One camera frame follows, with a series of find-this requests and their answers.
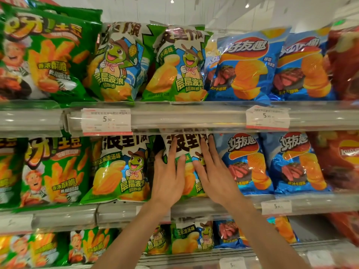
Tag person's right forearm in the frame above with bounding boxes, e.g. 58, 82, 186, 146
228, 197, 310, 269

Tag person's left hand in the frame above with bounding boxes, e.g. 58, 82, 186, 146
150, 137, 186, 210

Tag person's right hand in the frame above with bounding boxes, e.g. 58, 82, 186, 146
192, 134, 245, 209

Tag green chicken snack packet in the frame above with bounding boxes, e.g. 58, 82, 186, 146
0, 137, 28, 209
19, 136, 92, 208

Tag shelf row of bags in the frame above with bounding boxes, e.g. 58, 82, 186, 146
0, 226, 118, 268
0, 1, 103, 104

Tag person's left forearm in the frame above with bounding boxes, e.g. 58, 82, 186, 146
92, 200, 172, 269

